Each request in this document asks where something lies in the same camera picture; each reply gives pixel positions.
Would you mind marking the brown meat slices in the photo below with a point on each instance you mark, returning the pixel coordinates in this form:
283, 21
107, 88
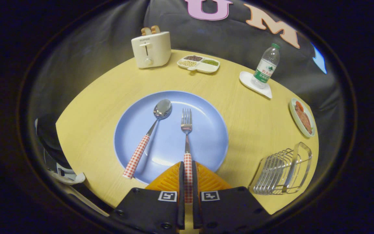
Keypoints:
304, 120

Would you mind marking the black backdrop cloth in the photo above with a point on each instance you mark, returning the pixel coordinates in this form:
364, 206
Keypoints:
232, 39

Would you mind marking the clear green-capped water bottle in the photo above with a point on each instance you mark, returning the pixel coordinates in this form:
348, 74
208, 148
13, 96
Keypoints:
265, 70

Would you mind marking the blue round plate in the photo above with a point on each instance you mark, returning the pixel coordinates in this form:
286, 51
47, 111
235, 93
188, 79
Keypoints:
203, 139

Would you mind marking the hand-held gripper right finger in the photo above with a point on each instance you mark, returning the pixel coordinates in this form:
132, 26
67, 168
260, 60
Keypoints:
196, 208

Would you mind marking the cream white toaster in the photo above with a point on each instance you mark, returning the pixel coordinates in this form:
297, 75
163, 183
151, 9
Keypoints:
153, 52

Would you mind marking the toasted bread slice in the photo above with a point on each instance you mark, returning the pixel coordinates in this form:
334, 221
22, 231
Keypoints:
146, 31
155, 29

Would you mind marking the white square coaster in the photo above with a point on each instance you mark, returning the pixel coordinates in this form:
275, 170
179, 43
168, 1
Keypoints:
246, 79

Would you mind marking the orange carrot piece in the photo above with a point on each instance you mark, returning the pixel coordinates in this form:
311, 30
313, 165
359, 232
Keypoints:
299, 105

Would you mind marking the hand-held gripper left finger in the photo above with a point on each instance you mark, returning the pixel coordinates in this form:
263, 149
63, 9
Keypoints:
181, 208

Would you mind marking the pale green food plate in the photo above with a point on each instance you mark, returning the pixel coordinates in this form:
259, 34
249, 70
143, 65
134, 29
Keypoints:
294, 117

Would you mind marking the perforated metal drainer basket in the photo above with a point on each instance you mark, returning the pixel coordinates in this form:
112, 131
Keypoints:
284, 172

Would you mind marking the white framed black chair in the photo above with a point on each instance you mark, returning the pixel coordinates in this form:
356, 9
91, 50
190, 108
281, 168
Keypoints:
70, 178

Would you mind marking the white divided bean dish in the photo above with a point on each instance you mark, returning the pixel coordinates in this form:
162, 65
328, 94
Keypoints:
206, 67

